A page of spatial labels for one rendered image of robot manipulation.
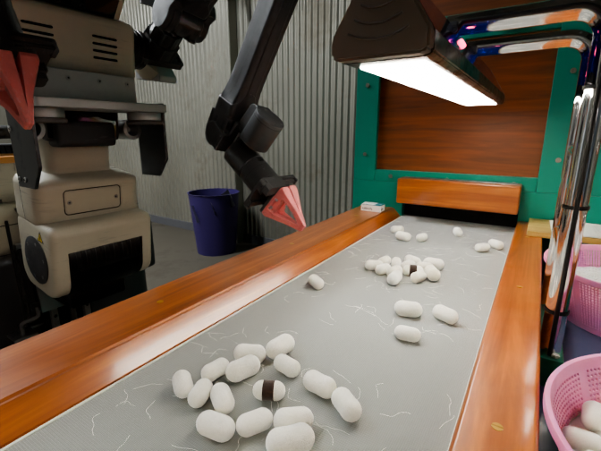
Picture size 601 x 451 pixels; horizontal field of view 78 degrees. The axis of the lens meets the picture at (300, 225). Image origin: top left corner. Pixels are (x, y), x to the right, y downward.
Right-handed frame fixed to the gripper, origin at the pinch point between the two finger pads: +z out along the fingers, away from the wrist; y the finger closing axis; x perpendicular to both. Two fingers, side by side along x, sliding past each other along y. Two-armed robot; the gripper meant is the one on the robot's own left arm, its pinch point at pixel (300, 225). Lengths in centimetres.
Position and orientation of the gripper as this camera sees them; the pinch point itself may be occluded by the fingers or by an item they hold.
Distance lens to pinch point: 65.5
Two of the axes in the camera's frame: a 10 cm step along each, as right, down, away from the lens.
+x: -5.6, 6.5, 5.1
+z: 6.3, 7.4, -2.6
